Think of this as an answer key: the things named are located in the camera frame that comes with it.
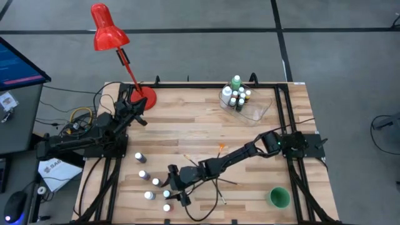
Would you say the badge card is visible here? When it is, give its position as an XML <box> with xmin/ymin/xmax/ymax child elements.
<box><xmin>0</xmin><ymin>92</ymin><xmax>19</xmax><ymax>113</ymax></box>

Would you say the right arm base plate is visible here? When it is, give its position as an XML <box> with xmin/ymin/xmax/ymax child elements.
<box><xmin>279</xmin><ymin>132</ymin><xmax>328</xmax><ymax>159</ymax></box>

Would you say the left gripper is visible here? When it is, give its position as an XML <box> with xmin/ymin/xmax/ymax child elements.
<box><xmin>112</xmin><ymin>98</ymin><xmax>149</xmax><ymax>128</ymax></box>

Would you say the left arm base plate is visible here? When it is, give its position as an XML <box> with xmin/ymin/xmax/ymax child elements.
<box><xmin>83</xmin><ymin>134</ymin><xmax>129</xmax><ymax>159</ymax></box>

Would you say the large white bottle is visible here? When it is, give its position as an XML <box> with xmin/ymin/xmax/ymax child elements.
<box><xmin>220</xmin><ymin>85</ymin><xmax>233</xmax><ymax>109</ymax></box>

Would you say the large green bottle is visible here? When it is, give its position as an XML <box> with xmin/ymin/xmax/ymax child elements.
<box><xmin>231</xmin><ymin>74</ymin><xmax>243</xmax><ymax>92</ymax></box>

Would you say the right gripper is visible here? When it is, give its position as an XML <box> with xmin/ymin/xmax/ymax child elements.
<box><xmin>161</xmin><ymin>164</ymin><xmax>207</xmax><ymax>208</ymax></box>

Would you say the computer monitor blue screen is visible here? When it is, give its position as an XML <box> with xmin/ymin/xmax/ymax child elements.
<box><xmin>0</xmin><ymin>36</ymin><xmax>52</xmax><ymax>92</ymax></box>

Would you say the yellow cable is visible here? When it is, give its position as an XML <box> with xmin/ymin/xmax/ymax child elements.
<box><xmin>69</xmin><ymin>107</ymin><xmax>94</xmax><ymax>126</ymax></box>

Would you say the clear plastic bin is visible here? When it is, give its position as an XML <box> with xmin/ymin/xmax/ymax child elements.
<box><xmin>218</xmin><ymin>81</ymin><xmax>273</xmax><ymax>126</ymax></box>

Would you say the green plastic cup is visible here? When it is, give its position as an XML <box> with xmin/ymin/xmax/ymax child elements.
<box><xmin>266</xmin><ymin>186</ymin><xmax>292</xmax><ymax>209</ymax></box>

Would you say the white printed booklet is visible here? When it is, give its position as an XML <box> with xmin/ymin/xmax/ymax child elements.
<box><xmin>37</xmin><ymin>157</ymin><xmax>84</xmax><ymax>193</ymax></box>

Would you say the tangle of black cables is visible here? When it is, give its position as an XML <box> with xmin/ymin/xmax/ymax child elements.
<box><xmin>34</xmin><ymin>81</ymin><xmax>123</xmax><ymax>138</ymax></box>

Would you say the black computer mouse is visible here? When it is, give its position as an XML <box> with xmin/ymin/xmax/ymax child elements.
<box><xmin>2</xmin><ymin>190</ymin><xmax>28</xmax><ymax>224</ymax></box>

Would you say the black floor cable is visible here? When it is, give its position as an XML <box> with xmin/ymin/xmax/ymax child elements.
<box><xmin>371</xmin><ymin>114</ymin><xmax>400</xmax><ymax>156</ymax></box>

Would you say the grey chair leg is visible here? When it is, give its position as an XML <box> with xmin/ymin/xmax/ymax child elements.
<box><xmin>373</xmin><ymin>112</ymin><xmax>400</xmax><ymax>132</ymax></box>

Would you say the right arm supply cable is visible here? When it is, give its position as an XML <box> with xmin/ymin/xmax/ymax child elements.
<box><xmin>257</xmin><ymin>117</ymin><xmax>316</xmax><ymax>138</ymax></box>

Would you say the grey desk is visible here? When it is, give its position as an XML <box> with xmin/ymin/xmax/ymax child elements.
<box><xmin>0</xmin><ymin>82</ymin><xmax>44</xmax><ymax>157</ymax></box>

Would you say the red desk lamp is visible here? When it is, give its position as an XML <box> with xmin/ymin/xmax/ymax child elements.
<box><xmin>90</xmin><ymin>2</ymin><xmax>158</xmax><ymax>111</ymax></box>

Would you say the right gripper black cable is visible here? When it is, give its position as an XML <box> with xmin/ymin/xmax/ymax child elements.
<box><xmin>183</xmin><ymin>179</ymin><xmax>220</xmax><ymax>223</ymax></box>

